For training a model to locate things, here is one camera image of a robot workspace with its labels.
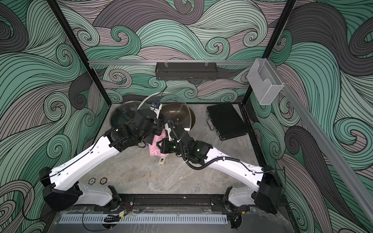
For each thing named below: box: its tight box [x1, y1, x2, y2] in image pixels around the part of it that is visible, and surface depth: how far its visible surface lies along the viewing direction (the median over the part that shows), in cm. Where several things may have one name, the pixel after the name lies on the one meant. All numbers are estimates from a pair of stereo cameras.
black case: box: [206, 103, 249, 141], surface depth 109 cm
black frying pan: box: [109, 100, 140, 131], surface depth 113 cm
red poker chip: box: [99, 177, 108, 185], surface depth 83 cm
